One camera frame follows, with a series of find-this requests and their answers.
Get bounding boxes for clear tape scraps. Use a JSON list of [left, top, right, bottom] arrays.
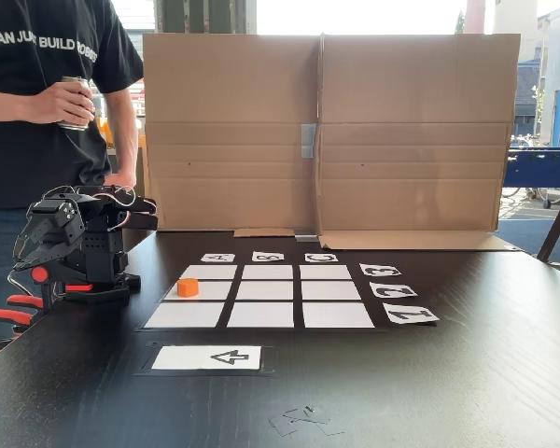
[[268, 405, 346, 438]]

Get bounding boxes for paper sheet number 3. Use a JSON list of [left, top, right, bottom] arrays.
[[358, 263, 402, 277]]

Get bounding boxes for round orange token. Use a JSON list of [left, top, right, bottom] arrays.
[[176, 277, 200, 299]]

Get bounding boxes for white arrow paper sheet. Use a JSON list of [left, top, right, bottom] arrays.
[[150, 344, 262, 371]]

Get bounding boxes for silver drink can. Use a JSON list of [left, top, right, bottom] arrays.
[[57, 77, 95, 132]]

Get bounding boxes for gray tape strip on cardboard wall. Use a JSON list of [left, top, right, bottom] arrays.
[[301, 123, 317, 159]]

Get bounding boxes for person in black shirt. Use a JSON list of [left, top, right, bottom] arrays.
[[0, 0, 145, 351]]

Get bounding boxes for red white servo cable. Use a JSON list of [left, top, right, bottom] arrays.
[[103, 184, 137, 233]]

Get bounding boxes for white nine-square grid sheet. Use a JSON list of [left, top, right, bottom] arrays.
[[142, 263, 379, 330]]

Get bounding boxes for person's left hand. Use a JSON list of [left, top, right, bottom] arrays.
[[103, 172, 139, 193]]

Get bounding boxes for paper sheet number 1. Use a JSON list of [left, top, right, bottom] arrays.
[[382, 302, 441, 325]]

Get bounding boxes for person's right hand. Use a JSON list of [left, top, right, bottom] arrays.
[[33, 81, 97, 128]]

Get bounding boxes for brown cardboard panel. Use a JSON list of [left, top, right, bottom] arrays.
[[316, 32, 523, 252], [141, 33, 321, 239]]

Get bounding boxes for black red bar clamp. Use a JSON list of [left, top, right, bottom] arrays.
[[0, 307, 36, 351], [7, 265, 97, 315]]

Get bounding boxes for paper sheet number 2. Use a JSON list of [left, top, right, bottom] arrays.
[[369, 281, 419, 299]]

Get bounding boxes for blue foosball table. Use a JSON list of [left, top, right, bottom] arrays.
[[502, 147, 560, 210]]

